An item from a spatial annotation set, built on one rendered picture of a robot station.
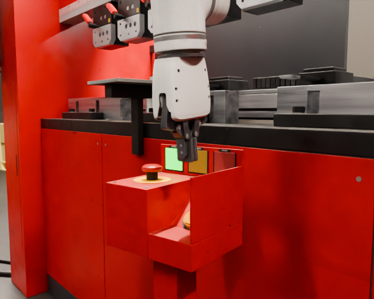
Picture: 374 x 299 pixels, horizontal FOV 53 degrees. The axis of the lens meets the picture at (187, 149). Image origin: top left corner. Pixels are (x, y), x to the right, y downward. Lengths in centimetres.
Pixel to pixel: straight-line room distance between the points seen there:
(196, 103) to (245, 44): 115
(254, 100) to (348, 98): 53
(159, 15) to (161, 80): 10
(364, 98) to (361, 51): 229
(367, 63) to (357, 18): 35
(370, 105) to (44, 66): 152
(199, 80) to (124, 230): 29
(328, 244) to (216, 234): 24
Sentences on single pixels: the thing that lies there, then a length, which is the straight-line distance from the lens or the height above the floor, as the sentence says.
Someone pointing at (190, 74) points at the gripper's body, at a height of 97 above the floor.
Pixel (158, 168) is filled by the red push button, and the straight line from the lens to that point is 70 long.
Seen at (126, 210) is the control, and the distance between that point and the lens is 68.
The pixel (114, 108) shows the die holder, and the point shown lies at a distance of 156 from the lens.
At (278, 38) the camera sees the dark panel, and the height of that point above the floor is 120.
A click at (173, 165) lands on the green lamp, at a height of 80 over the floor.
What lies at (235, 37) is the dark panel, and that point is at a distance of 179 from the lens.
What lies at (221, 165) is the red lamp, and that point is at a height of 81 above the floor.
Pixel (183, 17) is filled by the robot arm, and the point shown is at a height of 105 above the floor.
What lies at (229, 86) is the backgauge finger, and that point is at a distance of 137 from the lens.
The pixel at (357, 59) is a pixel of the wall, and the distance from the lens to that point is 314.
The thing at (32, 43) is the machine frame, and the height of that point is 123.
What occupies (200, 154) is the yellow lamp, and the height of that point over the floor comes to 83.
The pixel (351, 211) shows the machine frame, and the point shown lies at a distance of 76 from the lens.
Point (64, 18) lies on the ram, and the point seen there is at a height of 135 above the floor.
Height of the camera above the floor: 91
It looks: 6 degrees down
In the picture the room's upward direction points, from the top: straight up
